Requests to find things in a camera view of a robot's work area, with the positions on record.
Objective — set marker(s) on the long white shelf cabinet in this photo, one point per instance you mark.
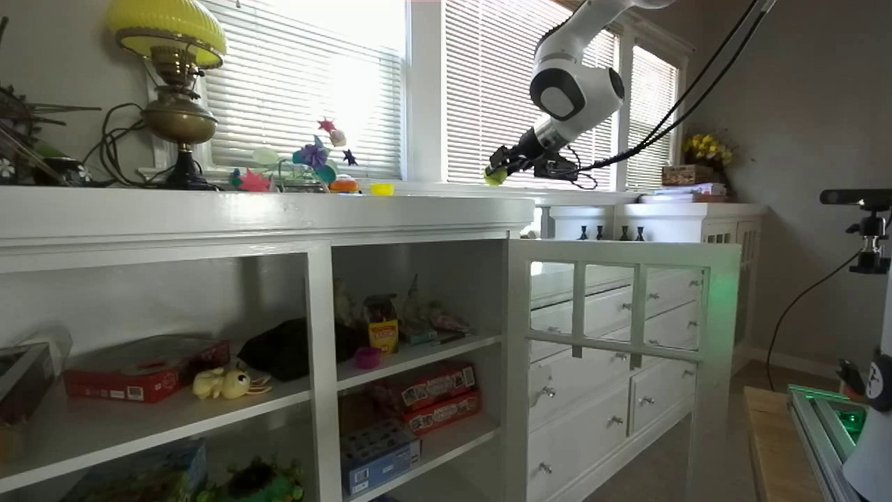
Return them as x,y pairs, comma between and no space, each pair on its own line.
232,217

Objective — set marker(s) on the pink and teal toy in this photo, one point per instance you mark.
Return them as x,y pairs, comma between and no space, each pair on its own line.
253,181

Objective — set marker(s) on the flat red game box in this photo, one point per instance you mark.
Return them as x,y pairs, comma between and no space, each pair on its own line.
140,371

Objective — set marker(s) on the yellow flower bouquet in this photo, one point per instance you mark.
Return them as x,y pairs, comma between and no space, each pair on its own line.
710,149

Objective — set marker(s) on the white dresser with drawers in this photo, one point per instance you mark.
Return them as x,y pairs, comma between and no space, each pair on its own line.
671,224

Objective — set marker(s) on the small colourful toy pile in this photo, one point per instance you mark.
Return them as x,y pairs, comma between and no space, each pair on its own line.
437,325

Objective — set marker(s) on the white glass-pane cabinet door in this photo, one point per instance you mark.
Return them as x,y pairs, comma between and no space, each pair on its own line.
714,371

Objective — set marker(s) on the black pouch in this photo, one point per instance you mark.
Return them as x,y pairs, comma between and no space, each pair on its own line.
281,352

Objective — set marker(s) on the green plush toy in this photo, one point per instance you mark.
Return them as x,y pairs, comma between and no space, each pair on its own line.
261,482

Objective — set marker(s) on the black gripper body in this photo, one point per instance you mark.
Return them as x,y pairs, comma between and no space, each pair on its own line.
548,149

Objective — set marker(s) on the colourful toys on shelf top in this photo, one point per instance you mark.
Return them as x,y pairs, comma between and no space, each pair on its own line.
321,149

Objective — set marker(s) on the black camera on tripod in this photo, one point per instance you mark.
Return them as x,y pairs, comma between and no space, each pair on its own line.
867,226

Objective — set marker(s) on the small brown basket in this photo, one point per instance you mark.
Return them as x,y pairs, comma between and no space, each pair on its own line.
681,173

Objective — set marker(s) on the green framed board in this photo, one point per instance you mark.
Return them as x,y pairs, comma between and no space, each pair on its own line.
831,426

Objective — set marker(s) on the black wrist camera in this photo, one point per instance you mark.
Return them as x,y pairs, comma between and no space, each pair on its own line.
571,170

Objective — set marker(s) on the dark tray with frame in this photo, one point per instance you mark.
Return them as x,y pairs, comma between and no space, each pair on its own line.
24,378

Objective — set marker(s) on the black round figure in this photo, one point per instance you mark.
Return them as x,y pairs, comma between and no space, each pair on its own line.
874,379

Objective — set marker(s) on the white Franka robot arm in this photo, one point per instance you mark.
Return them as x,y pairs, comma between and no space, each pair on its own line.
576,88

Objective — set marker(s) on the yellow plush toy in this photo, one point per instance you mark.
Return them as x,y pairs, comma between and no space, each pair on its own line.
224,382

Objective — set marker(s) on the orange toy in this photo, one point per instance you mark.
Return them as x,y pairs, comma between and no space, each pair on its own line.
345,185

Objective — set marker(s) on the brass lamp with yellow shade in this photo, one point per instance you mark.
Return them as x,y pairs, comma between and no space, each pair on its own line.
176,111

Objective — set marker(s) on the wooden table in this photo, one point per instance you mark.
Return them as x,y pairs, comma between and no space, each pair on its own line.
777,446

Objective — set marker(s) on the spiky air plant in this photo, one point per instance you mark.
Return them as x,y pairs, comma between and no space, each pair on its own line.
24,129

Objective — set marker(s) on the small yellow cup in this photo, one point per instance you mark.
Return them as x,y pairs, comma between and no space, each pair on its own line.
382,187

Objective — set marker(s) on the green tennis ball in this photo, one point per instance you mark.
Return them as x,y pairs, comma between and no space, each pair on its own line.
495,177

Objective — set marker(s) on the pink and white paper stack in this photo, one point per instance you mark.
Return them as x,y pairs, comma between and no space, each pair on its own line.
686,194

